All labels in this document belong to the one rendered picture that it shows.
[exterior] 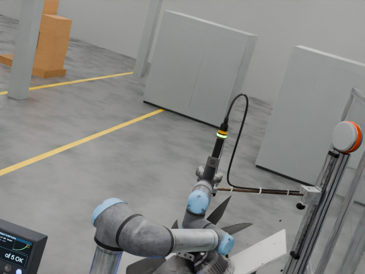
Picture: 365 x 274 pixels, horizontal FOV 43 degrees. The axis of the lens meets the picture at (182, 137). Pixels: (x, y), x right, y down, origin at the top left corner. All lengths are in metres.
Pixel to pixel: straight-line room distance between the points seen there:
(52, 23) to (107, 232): 8.69
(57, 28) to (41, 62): 0.79
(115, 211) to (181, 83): 8.12
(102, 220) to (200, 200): 0.40
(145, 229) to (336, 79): 6.23
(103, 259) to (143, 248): 0.17
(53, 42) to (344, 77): 5.76
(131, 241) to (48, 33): 8.81
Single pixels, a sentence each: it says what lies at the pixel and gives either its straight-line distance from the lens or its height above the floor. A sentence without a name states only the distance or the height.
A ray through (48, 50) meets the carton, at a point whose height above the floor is 0.55.
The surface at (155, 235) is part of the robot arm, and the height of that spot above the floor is 1.66.
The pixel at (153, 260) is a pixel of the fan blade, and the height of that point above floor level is 1.06.
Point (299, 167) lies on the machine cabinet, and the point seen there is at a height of 0.26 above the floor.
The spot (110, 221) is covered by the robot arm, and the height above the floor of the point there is 1.64.
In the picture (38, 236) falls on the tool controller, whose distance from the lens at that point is 2.06.
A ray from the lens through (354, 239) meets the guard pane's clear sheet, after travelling 2.31.
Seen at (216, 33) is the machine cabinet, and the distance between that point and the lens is 9.22.
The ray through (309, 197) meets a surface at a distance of 2.44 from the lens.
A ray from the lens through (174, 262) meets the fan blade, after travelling 2.18.
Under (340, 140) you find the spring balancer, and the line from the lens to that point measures 2.45.
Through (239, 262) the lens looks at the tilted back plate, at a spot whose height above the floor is 1.16.
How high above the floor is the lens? 2.33
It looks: 17 degrees down
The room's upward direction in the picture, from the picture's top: 16 degrees clockwise
